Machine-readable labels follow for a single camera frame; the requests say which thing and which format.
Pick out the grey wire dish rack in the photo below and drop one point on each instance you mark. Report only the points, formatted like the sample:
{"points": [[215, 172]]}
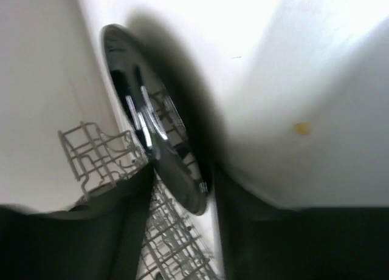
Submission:
{"points": [[172, 248]]}

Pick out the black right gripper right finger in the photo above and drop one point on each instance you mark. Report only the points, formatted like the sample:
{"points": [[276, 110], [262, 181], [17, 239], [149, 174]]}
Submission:
{"points": [[259, 241]]}

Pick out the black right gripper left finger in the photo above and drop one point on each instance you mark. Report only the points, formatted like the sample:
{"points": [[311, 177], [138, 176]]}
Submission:
{"points": [[98, 239]]}

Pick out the black plate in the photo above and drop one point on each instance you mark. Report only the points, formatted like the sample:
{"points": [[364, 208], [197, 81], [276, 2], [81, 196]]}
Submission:
{"points": [[156, 109]]}

